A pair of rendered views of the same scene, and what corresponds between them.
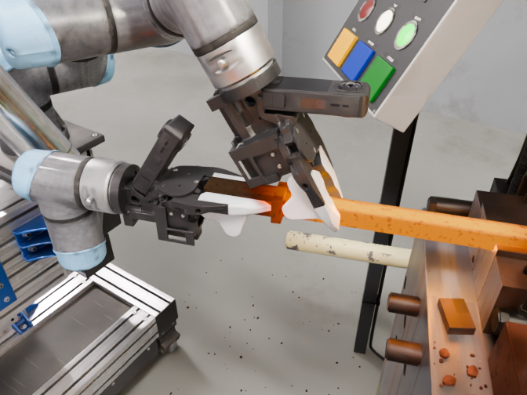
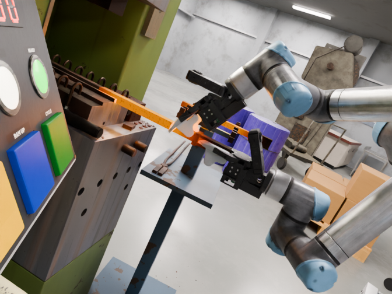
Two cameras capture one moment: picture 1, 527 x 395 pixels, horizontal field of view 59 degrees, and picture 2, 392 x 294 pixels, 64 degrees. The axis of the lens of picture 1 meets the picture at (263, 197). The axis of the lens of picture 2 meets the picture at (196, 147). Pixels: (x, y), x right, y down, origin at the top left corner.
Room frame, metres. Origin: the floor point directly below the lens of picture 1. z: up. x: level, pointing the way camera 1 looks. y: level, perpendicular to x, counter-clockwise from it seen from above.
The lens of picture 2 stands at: (1.31, -0.06, 1.20)
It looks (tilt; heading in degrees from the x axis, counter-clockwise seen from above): 15 degrees down; 177
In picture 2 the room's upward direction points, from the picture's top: 25 degrees clockwise
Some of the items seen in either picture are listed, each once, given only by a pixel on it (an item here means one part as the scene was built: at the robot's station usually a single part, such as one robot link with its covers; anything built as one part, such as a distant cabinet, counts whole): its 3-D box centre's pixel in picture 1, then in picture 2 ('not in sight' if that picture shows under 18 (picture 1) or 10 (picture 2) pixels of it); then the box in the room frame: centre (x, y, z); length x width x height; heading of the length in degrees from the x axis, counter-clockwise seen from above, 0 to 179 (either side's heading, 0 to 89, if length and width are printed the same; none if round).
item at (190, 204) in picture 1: (198, 201); not in sight; (0.48, 0.08, 1.00); 0.09 x 0.05 x 0.02; 73
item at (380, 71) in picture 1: (376, 79); (55, 143); (0.88, -0.22, 1.01); 0.07 x 0.05 x 0.07; 11
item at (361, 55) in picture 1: (358, 62); (30, 170); (0.98, -0.20, 1.01); 0.07 x 0.05 x 0.07; 11
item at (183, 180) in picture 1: (164, 199); (247, 172); (0.52, 0.14, 0.98); 0.12 x 0.08 x 0.09; 76
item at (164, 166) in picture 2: not in sight; (175, 154); (-0.11, -0.06, 0.74); 0.60 x 0.04 x 0.01; 173
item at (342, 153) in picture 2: not in sight; (320, 141); (-7.84, 3.67, 0.41); 2.19 x 1.77 x 0.82; 147
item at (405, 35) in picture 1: (405, 35); (39, 76); (0.89, -0.27, 1.09); 0.05 x 0.03 x 0.04; 166
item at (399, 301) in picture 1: (403, 304); (129, 150); (0.42, -0.19, 0.87); 0.04 x 0.03 x 0.03; 76
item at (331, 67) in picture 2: not in sight; (312, 94); (-6.33, 2.35, 1.46); 1.56 x 1.31 x 2.91; 58
